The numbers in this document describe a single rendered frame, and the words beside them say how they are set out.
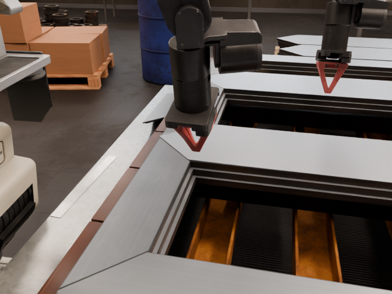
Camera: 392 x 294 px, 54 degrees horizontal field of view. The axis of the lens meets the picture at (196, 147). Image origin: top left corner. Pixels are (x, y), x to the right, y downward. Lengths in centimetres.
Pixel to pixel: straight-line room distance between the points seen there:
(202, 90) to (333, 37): 46
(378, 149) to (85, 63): 320
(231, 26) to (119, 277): 36
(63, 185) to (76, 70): 171
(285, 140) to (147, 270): 47
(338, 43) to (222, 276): 61
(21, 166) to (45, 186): 146
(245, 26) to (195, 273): 34
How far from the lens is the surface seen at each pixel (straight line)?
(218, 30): 54
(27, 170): 96
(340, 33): 95
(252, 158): 79
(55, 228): 94
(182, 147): 82
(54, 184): 240
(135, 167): 83
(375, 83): 134
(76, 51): 380
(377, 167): 83
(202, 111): 58
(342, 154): 85
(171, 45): 54
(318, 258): 85
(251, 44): 55
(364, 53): 173
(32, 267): 86
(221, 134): 88
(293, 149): 84
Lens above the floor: 124
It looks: 28 degrees down
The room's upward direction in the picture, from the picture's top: straight up
